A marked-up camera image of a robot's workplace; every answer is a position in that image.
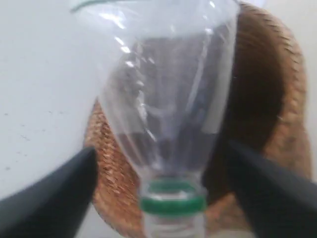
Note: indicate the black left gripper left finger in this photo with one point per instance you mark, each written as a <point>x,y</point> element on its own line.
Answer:
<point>55,206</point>

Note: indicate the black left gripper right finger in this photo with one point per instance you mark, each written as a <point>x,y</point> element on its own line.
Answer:
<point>276,202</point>

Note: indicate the clear plastic bottle green label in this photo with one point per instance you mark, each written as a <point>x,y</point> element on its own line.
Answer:
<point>165,69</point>

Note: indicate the brown woven wicker basket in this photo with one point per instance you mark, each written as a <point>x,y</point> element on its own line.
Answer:
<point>266,111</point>

